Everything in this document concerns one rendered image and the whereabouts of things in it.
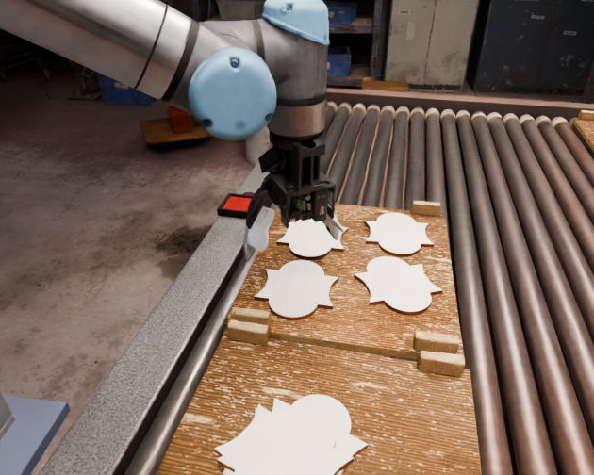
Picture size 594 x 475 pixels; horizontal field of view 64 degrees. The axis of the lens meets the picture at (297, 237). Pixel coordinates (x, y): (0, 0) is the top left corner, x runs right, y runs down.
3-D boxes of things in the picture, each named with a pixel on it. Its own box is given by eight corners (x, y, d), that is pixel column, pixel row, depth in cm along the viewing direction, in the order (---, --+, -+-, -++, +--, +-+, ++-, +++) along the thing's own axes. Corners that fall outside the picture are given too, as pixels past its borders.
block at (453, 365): (417, 371, 64) (420, 357, 63) (417, 361, 66) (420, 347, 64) (463, 379, 63) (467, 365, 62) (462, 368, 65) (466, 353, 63)
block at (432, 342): (412, 352, 67) (414, 337, 66) (411, 342, 69) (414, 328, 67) (456, 357, 66) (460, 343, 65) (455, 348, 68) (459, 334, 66)
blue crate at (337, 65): (289, 76, 493) (290, 54, 481) (290, 67, 528) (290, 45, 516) (350, 76, 493) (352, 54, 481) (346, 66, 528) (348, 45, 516)
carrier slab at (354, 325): (223, 334, 72) (222, 326, 71) (281, 204, 106) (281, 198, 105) (462, 367, 67) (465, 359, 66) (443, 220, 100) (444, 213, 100)
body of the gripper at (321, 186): (284, 233, 64) (283, 148, 57) (263, 204, 70) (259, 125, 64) (336, 221, 66) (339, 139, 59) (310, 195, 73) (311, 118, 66)
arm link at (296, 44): (249, -4, 56) (319, -6, 58) (254, 90, 62) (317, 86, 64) (263, 5, 49) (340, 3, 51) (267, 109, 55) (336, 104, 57)
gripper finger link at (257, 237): (239, 272, 66) (275, 219, 64) (228, 250, 71) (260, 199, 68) (257, 278, 68) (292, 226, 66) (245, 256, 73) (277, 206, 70)
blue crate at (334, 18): (301, 23, 473) (301, 5, 464) (309, 17, 504) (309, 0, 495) (351, 25, 462) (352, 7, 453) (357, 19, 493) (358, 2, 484)
